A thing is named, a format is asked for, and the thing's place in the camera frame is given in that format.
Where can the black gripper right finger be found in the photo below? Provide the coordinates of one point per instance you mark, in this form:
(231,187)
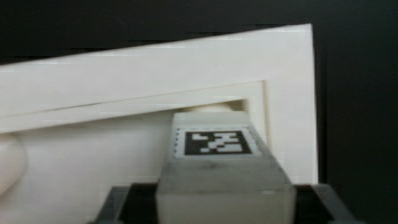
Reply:
(320,206)

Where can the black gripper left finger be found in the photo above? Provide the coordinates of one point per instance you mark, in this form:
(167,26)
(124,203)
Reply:
(129,205)

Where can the white leg with tag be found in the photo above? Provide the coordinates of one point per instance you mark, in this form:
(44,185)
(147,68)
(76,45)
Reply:
(224,186)

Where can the white square tabletop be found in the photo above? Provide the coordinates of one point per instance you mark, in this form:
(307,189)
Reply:
(87,107)

